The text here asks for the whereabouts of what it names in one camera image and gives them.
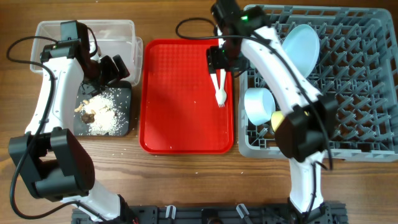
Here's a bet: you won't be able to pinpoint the clear plastic waste bin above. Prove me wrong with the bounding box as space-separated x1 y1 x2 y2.
30 19 143 86

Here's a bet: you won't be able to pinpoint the white plastic fork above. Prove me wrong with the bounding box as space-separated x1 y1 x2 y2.
215 69 227 108

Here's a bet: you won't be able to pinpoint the grey dishwasher rack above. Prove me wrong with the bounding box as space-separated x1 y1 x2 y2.
238 4 398 162

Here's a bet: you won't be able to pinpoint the black plastic tray bin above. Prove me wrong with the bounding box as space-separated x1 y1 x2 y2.
73 80 133 138

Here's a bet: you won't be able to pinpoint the yellow cup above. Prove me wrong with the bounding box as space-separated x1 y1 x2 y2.
271 110 310 133

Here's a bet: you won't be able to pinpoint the rice and food scraps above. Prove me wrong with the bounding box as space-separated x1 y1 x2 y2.
73 88 129 136

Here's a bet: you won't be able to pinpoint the light blue plate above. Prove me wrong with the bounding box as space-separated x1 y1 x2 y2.
282 24 320 78

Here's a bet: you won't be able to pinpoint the red serving tray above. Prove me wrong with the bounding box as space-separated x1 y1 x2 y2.
139 39 234 154

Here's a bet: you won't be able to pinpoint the light blue bowl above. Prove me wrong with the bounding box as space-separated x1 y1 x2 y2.
244 88 275 126

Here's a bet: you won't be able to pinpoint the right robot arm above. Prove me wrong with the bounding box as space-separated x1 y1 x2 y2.
211 1 338 223

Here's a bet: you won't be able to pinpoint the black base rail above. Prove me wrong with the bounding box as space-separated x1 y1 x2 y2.
70 203 348 224

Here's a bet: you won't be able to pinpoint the white plastic spoon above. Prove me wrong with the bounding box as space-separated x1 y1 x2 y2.
210 73 226 108

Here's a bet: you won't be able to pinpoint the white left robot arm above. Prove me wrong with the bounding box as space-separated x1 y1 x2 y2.
8 21 139 223

